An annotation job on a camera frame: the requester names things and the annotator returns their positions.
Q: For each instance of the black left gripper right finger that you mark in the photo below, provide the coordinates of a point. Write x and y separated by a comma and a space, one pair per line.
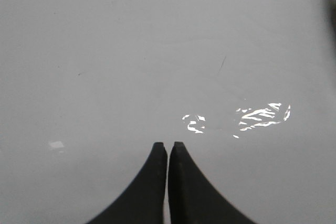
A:
192, 198

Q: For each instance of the white whiteboard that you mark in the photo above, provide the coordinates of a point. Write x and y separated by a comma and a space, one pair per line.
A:
87, 86

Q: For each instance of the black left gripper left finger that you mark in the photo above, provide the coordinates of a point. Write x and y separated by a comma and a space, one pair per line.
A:
142, 201

